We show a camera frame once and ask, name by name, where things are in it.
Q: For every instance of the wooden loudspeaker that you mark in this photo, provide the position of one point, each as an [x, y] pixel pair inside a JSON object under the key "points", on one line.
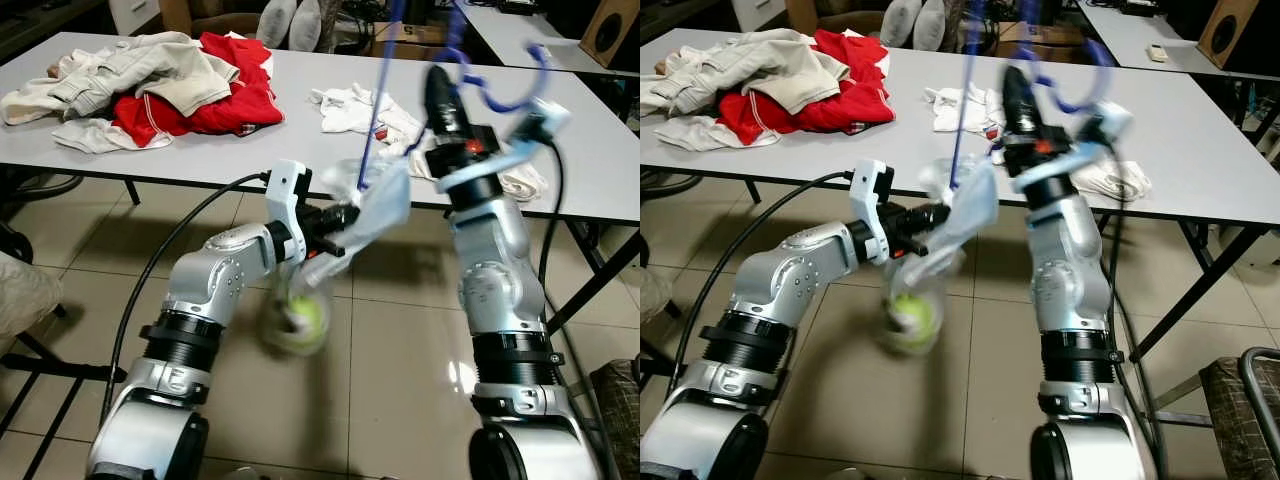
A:
{"points": [[605, 35], [1225, 35]]}

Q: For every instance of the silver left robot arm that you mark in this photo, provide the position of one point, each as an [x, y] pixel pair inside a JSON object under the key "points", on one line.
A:
{"points": [[790, 275], [215, 275]]}

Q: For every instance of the large grey table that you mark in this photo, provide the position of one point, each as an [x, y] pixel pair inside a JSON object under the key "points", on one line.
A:
{"points": [[780, 150], [200, 150]]}

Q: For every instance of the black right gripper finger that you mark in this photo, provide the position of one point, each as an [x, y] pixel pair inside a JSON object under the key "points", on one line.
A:
{"points": [[456, 110], [436, 100], [1034, 110], [1014, 100]]}

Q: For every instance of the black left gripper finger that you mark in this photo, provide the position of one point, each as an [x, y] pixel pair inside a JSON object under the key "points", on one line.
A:
{"points": [[333, 248], [349, 215], [938, 215], [919, 251]]}

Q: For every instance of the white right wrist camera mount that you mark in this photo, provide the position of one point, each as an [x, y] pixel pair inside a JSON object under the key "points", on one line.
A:
{"points": [[1112, 122], [545, 120]]}

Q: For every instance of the dark woven chair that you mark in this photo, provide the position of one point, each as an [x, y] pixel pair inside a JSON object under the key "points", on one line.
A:
{"points": [[1235, 420], [615, 420]]}

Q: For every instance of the small grey table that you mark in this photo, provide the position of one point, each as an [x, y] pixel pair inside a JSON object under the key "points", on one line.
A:
{"points": [[530, 30], [1130, 30]]}

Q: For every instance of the white remote control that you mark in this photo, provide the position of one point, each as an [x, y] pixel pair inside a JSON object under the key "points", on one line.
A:
{"points": [[1157, 53]]}

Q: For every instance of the plain white cloth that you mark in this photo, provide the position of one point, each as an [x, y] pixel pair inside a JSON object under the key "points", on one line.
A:
{"points": [[95, 135], [715, 135]]}

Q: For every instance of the grey pillow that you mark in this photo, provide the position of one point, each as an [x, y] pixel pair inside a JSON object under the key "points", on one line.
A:
{"points": [[277, 22], [935, 25], [900, 22], [310, 25]]}

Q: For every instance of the purple plastic hanger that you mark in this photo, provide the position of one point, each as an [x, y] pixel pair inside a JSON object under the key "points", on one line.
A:
{"points": [[968, 95], [380, 95]]}

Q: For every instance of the beige cushion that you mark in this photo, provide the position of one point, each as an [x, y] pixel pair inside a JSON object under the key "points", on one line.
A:
{"points": [[25, 295], [652, 292]]}

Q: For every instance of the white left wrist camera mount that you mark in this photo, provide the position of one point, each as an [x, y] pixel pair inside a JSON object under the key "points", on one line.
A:
{"points": [[872, 190], [288, 190]]}

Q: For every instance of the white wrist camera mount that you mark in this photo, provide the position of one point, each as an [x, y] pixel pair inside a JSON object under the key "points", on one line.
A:
{"points": [[545, 120], [872, 190], [1112, 122], [288, 190]]}

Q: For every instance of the cardboard box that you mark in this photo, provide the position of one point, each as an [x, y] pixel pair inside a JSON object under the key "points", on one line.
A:
{"points": [[420, 45], [1045, 42]]}

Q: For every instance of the brown armchair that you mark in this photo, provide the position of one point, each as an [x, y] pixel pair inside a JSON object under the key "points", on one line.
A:
{"points": [[215, 20], [840, 20]]}

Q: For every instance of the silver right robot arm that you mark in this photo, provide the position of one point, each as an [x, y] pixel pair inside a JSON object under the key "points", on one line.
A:
{"points": [[495, 260], [1070, 260]]}

